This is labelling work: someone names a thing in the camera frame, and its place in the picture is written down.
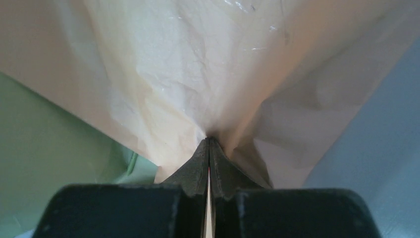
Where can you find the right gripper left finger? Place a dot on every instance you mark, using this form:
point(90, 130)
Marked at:
point(174, 208)

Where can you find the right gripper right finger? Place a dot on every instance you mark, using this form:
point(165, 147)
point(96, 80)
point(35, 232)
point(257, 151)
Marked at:
point(241, 208)

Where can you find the two-sided peach green wrapping paper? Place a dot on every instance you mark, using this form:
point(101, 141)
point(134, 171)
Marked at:
point(299, 93)

